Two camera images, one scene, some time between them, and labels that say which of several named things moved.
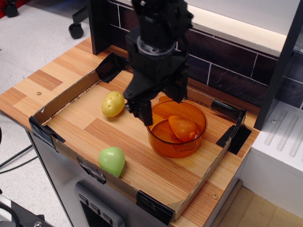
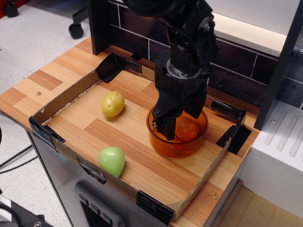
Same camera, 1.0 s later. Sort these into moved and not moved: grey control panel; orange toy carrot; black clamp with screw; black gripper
Moved: black gripper
Not moved: black clamp with screw; orange toy carrot; grey control panel
